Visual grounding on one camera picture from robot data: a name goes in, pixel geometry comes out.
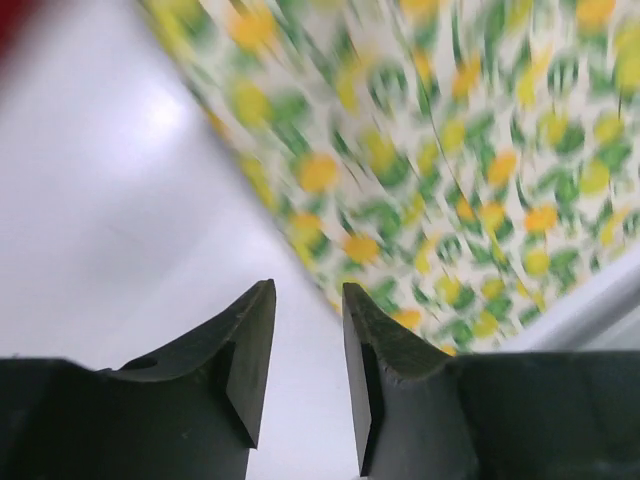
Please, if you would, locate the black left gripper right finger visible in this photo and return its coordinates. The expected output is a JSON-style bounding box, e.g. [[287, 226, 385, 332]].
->
[[342, 283, 480, 479]]

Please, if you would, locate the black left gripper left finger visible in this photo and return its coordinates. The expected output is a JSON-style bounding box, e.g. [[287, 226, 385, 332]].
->
[[92, 280, 276, 479]]

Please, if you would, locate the lemon print skirt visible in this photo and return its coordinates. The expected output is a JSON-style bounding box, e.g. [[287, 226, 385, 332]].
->
[[143, 1, 639, 353]]

